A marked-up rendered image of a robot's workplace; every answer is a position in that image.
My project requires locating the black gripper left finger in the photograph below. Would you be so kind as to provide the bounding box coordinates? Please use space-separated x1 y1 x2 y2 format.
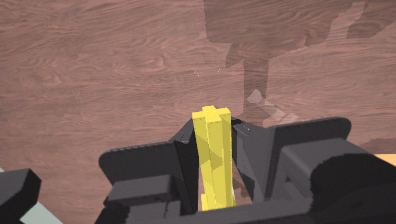
98 118 199 212

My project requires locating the yellow square bar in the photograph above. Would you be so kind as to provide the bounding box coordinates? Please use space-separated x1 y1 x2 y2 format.
192 105 236 210

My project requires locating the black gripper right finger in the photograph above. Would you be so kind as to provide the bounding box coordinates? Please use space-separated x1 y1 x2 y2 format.
231 116 352 203

